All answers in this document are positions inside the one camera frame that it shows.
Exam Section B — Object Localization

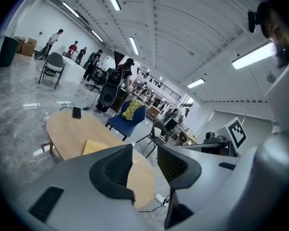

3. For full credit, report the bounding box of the yellow book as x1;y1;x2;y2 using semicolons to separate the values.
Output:
83;140;110;156

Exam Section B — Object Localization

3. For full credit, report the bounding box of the black dome backpack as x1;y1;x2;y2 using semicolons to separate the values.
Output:
100;66;125;108

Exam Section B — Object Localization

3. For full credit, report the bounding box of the oval wooden table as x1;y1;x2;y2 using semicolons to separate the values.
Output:
46;110;157;210

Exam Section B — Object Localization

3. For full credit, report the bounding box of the blue chair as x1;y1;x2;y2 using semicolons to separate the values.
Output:
105;100;147;141

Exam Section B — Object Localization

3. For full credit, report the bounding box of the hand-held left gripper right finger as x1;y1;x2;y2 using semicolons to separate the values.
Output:
157;144;241;231

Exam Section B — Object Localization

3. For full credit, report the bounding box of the dark green bin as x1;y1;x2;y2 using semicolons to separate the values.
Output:
0;36;20;67

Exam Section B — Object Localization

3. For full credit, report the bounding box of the cardboard box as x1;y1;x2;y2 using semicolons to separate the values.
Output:
14;36;26;54
21;38;38;57

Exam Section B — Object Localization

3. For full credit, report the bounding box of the black chair with pale cushion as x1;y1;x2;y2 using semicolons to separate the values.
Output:
136;120;170;158

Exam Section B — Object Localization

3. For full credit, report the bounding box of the black head-worn camera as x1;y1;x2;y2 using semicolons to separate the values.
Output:
247;1;275;33

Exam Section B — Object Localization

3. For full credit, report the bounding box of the black office chair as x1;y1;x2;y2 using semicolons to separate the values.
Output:
86;67;104;92

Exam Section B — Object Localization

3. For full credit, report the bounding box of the white power strip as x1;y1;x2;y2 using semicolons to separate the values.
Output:
154;193;170;205

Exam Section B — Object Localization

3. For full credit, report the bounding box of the person's face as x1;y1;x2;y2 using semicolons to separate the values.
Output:
263;7;289;50

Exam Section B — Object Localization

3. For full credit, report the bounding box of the grey chair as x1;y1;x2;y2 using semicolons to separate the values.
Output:
38;52;67;89

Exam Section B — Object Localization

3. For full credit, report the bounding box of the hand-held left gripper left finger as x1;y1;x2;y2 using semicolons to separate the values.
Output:
4;143;147;231

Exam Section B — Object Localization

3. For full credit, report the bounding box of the white block table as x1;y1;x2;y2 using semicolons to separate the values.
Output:
60;54;87;84

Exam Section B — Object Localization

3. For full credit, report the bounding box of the yellow checked cloth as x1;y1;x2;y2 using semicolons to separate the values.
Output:
121;99;142;121

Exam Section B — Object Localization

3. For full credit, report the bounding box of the red angled strip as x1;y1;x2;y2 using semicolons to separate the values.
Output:
40;142;54;154

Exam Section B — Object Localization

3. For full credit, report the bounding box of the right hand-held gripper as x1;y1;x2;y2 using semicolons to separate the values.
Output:
179;116;247;157

